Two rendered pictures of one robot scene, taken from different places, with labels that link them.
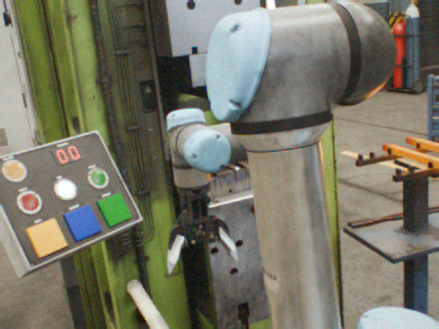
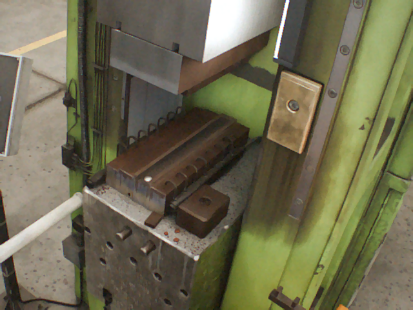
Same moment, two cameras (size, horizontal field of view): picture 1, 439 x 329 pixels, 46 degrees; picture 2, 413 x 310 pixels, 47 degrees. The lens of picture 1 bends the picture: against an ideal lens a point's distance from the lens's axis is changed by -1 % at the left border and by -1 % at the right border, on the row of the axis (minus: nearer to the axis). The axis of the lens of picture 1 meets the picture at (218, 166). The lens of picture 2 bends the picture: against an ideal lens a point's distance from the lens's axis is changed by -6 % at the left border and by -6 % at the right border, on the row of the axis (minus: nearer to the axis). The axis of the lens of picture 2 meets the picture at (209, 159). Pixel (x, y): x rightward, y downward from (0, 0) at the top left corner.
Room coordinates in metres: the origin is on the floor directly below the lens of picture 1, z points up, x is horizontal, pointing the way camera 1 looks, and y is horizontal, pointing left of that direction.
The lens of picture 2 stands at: (1.09, -0.91, 1.80)
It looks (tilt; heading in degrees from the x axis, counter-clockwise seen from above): 36 degrees down; 50
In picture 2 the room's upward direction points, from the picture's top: 10 degrees clockwise
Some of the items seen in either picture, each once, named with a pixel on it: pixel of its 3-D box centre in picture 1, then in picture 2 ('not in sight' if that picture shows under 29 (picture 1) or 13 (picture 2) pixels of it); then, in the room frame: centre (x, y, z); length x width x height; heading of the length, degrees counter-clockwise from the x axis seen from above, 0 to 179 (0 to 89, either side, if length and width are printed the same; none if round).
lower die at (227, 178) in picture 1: (209, 166); (181, 152); (1.79, 0.04, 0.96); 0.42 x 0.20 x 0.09; 22
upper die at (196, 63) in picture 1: (196, 65); (197, 36); (1.79, 0.04, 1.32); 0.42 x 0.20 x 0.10; 22
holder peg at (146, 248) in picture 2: not in sight; (146, 248); (1.56, -0.18, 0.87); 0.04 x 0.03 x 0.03; 22
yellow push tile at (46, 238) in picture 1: (46, 238); not in sight; (1.15, 0.42, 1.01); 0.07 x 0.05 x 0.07; 137
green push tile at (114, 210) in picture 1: (114, 210); not in sight; (1.29, 0.29, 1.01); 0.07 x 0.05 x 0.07; 137
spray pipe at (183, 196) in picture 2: not in sight; (208, 177); (1.80, -0.09, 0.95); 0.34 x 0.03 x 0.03; 22
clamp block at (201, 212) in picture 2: not in sight; (203, 210); (1.71, -0.19, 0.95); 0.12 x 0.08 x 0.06; 22
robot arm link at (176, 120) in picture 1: (188, 138); not in sight; (1.02, 0.05, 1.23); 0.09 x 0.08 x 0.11; 17
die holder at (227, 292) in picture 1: (228, 230); (188, 227); (1.82, -0.01, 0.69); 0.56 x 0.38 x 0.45; 22
